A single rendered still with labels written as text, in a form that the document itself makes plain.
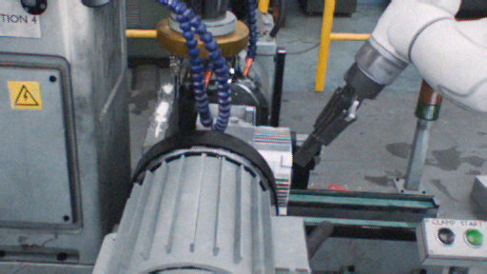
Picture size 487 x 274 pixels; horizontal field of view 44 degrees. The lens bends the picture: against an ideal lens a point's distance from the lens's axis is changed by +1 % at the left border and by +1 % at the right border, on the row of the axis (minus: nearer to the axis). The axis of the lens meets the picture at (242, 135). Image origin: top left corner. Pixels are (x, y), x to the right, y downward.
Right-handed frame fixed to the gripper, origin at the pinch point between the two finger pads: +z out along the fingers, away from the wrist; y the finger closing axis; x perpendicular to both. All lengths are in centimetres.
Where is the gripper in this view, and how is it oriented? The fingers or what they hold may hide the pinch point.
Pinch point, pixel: (307, 149)
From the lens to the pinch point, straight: 123.2
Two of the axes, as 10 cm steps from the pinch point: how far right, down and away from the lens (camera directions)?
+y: -0.1, 4.7, -8.8
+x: 8.4, 4.9, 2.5
